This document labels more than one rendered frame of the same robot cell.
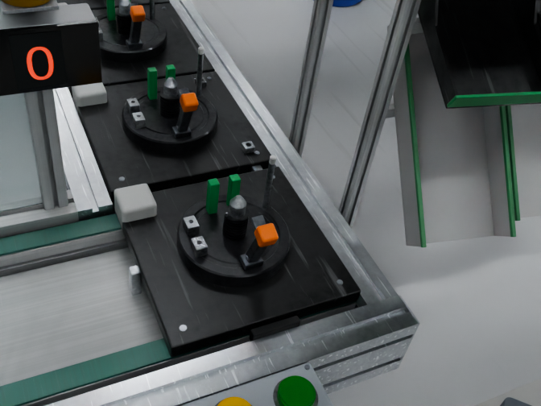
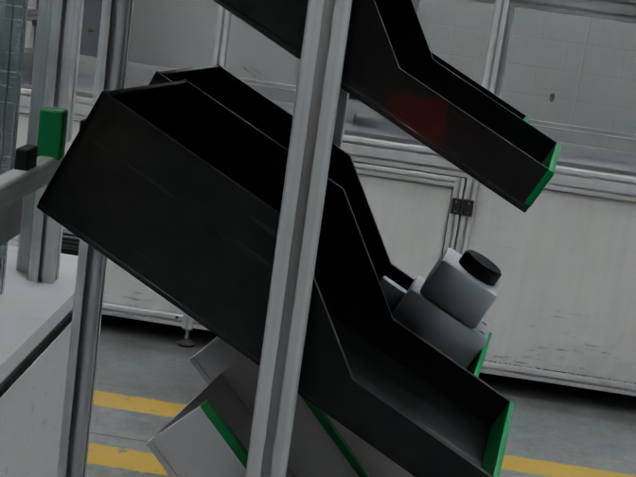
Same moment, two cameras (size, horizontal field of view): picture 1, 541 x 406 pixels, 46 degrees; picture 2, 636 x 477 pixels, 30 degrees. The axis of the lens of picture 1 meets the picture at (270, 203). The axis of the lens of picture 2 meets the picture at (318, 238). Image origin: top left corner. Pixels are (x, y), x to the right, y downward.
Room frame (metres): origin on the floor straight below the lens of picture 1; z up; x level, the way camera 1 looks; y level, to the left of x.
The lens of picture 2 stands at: (0.37, 0.36, 1.44)
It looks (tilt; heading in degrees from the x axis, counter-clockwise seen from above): 12 degrees down; 302
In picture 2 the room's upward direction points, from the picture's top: 8 degrees clockwise
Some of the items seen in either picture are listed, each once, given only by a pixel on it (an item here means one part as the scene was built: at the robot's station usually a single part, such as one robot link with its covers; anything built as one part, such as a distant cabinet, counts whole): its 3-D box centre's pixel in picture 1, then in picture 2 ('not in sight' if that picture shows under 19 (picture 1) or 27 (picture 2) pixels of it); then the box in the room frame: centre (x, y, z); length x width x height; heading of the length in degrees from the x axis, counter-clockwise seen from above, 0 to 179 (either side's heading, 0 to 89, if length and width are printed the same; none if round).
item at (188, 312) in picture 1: (232, 248); not in sight; (0.54, 0.04, 0.96); 0.24 x 0.24 x 0.02; 31
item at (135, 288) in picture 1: (134, 280); not in sight; (0.48, 0.15, 0.95); 0.01 x 0.01 x 0.04; 31
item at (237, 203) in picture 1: (237, 205); not in sight; (0.54, 0.04, 1.04); 0.02 x 0.02 x 0.03
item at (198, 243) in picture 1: (199, 246); not in sight; (0.50, 0.07, 1.00); 0.02 x 0.01 x 0.02; 31
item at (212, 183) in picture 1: (212, 196); not in sight; (0.57, 0.07, 1.01); 0.01 x 0.01 x 0.05; 31
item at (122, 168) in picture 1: (170, 100); not in sight; (0.76, 0.17, 1.01); 0.24 x 0.24 x 0.13; 31
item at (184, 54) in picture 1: (125, 18); not in sight; (0.97, 0.30, 1.01); 0.24 x 0.24 x 0.13; 31
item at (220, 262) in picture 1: (233, 238); not in sight; (0.54, 0.04, 0.98); 0.14 x 0.14 x 0.02
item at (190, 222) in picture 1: (191, 225); not in sight; (0.54, 0.09, 1.00); 0.02 x 0.01 x 0.02; 31
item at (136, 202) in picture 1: (135, 207); not in sight; (0.58, 0.17, 0.97); 0.05 x 0.05 x 0.04; 31
